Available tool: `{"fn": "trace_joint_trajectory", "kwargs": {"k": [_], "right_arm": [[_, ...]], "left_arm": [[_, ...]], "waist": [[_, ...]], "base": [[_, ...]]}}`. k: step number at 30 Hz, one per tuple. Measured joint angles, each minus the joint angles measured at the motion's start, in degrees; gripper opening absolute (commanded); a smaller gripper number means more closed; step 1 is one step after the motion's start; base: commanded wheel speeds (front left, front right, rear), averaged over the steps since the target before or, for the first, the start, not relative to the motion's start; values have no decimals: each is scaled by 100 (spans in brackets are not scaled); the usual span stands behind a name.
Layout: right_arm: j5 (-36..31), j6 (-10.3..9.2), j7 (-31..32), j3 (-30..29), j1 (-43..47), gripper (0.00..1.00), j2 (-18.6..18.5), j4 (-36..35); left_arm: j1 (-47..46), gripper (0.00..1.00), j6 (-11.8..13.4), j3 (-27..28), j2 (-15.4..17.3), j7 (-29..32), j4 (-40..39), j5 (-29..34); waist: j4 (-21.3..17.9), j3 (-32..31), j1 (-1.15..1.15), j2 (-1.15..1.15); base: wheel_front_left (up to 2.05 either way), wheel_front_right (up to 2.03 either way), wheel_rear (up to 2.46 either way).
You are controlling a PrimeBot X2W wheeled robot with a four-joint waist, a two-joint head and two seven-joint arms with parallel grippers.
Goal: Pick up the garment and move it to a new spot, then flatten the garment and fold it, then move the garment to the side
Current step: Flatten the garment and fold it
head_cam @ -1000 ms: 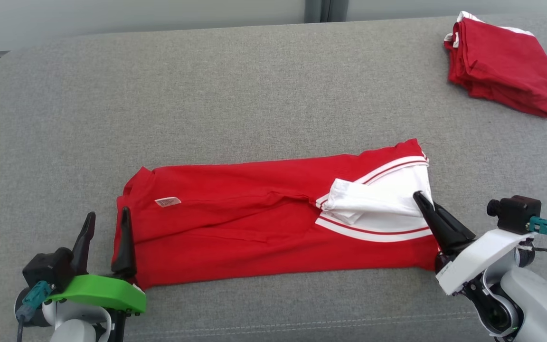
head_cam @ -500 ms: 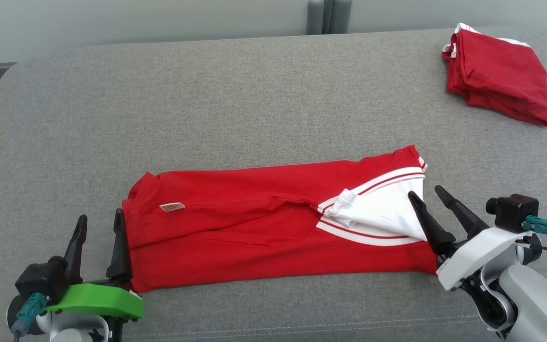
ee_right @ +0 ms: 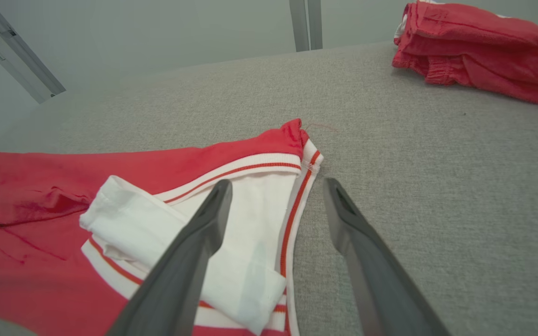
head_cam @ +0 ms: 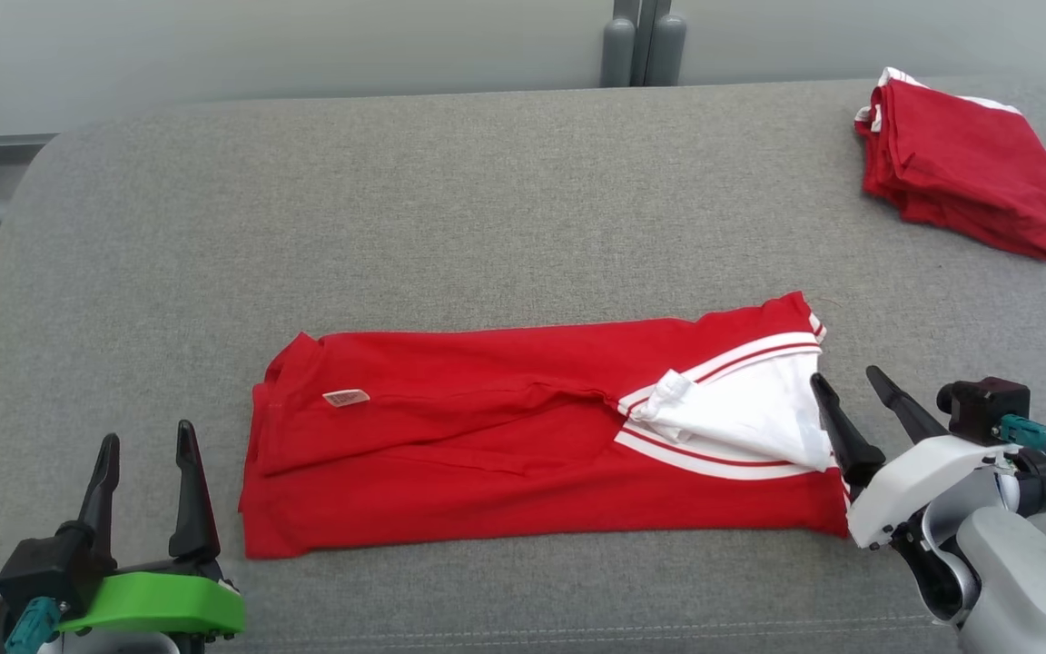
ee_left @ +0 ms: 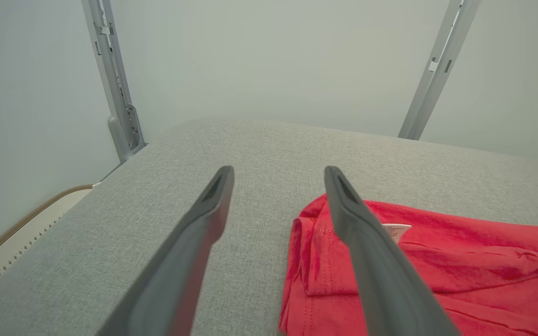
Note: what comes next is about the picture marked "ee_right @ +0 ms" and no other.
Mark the red shorts white hem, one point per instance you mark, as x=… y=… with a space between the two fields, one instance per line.
x=484 y=51

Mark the grey double metal post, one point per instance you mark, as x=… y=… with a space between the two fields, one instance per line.
x=306 y=23

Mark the grey slanted metal post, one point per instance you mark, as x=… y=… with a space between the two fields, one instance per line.
x=17 y=51

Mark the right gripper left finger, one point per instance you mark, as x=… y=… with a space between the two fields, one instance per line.
x=180 y=275

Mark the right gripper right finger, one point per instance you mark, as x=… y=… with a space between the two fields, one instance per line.
x=371 y=270

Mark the red Bulls jersey white trim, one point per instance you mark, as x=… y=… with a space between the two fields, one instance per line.
x=40 y=242

